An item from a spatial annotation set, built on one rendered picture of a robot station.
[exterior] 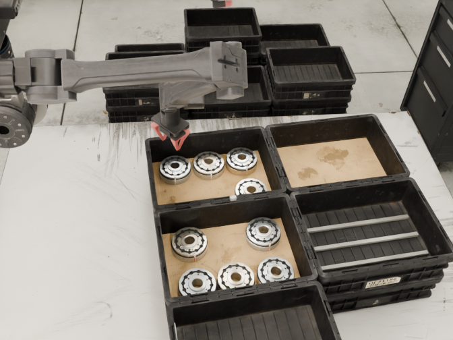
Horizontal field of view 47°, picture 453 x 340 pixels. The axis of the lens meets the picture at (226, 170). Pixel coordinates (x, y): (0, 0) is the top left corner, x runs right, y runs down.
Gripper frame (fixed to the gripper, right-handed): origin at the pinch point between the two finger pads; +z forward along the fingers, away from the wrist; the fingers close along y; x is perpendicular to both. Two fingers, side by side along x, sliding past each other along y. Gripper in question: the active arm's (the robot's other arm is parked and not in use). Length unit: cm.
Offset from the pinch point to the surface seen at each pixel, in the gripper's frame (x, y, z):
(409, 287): -16, -79, 15
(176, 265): 24.6, -26.3, 13.4
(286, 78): -107, 26, 47
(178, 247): 21.2, -24.0, 10.5
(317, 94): -104, 6, 44
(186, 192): 3.1, -9.6, 13.5
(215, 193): -2.9, -16.6, 13.3
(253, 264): 9.7, -42.2, 12.9
